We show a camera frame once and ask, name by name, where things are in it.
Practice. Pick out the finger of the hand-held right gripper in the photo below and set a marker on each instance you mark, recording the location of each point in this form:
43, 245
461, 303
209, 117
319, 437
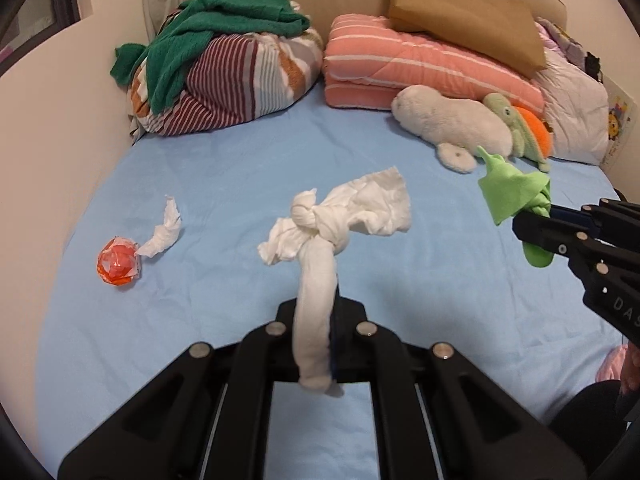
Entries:
540, 232
567, 212

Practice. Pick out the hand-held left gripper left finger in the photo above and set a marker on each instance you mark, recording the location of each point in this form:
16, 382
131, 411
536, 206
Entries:
280, 355

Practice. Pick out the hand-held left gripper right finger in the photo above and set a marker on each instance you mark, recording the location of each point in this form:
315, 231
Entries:
350, 355

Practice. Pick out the green cloth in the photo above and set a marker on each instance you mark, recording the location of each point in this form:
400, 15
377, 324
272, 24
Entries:
505, 185

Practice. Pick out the pink sock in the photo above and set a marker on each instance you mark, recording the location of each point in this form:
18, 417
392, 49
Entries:
610, 365

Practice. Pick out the white knotted cloth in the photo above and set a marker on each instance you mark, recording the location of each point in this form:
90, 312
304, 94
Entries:
315, 280

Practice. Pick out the person's right forearm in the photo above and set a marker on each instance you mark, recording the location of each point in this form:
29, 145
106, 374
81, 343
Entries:
631, 375

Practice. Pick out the orange plush toy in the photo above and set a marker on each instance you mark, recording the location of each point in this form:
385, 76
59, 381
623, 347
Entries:
535, 130

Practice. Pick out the white quilted pillow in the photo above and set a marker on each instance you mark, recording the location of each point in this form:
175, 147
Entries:
575, 110

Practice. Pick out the green plush turtle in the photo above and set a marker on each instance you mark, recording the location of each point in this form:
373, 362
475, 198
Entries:
505, 110

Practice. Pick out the person's black trouser leg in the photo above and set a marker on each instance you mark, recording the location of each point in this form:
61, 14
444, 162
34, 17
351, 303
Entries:
590, 425

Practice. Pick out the white plush toy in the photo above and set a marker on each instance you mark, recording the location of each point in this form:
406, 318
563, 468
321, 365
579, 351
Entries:
450, 120

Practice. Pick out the small black item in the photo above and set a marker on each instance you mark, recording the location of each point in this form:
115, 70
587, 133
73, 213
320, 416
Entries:
591, 65

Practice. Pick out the crumpled white tissue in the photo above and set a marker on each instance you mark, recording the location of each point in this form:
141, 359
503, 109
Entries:
162, 235

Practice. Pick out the purple cloth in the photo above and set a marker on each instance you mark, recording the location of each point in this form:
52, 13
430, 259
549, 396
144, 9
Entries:
565, 40

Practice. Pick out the orange plastic wrapper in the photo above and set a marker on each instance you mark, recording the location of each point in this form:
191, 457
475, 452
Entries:
117, 262

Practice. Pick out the pink striped folded quilt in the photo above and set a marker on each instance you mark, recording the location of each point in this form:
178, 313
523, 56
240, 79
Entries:
400, 65

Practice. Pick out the brown pillow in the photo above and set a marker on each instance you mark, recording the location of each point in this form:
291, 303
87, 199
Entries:
465, 15

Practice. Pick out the striped duvet bundle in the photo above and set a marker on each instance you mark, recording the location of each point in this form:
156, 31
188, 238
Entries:
240, 85

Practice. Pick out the green towel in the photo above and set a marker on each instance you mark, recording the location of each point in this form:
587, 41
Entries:
200, 35

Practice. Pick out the dark framed window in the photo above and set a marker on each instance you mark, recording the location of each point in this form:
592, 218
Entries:
30, 0

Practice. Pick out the wall poster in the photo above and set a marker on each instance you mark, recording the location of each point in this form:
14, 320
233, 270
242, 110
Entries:
620, 120

